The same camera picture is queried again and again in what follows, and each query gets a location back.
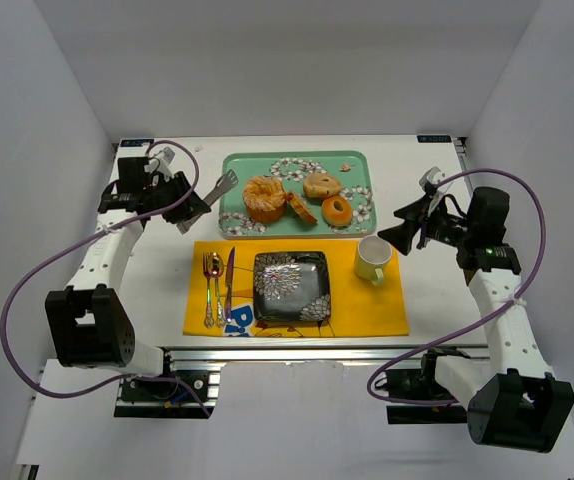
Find green floral tray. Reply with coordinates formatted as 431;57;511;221
216;151;379;240

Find blue label sticker right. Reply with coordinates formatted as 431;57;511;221
416;134;452;143

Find blue label sticker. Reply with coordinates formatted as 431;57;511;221
416;134;452;143
119;139;154;148

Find black floral square plate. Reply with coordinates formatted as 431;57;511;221
252;251;332;323

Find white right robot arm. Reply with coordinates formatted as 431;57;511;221
378;187;574;453

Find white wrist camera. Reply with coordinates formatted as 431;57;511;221
419;166;450;215
149;147;175;180

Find pale yellow mug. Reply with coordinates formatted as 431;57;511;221
354;236;393;286

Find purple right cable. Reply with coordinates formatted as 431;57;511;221
366;168;548;406

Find brown bread slice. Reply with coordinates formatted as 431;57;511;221
285;191;318;225

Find iridescent spoon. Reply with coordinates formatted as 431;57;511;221
208;252;225;330

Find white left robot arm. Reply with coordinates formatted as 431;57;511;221
45;153;211;377

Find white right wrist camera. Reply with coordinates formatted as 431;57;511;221
419;166;450;215

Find aluminium table rail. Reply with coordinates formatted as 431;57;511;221
61;344;491;366

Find small glazed donut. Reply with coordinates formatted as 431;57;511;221
322;195;353;227

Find iridescent fork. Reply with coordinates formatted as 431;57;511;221
202;253;215;329

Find blue label sticker left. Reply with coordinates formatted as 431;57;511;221
119;139;154;148

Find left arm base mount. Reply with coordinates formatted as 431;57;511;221
113;350;224;420

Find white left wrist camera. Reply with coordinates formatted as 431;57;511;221
149;147;175;180

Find silver metal tongs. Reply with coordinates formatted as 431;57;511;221
177;169;238;235

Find iridescent knife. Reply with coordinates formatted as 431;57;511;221
224;247;236;324

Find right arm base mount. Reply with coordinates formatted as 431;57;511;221
374;347;470;425

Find chocolate chip bagel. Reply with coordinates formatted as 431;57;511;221
303;173;342;199

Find yellow placemat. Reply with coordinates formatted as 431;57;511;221
183;239;409;339

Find large sugared ring bread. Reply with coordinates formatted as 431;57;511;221
243;176;286;224

